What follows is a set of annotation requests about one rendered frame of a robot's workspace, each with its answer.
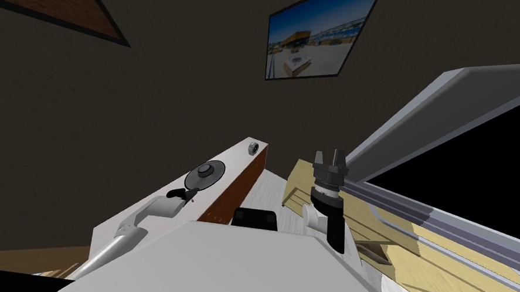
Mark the framed blue landscape picture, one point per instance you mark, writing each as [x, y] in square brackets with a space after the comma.
[317, 33]

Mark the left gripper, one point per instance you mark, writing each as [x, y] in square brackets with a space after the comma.
[179, 194]

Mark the small grey round door knob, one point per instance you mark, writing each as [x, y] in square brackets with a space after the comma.
[253, 148]

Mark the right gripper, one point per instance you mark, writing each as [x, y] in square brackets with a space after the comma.
[329, 174]

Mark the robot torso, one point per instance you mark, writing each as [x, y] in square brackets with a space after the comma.
[230, 270]

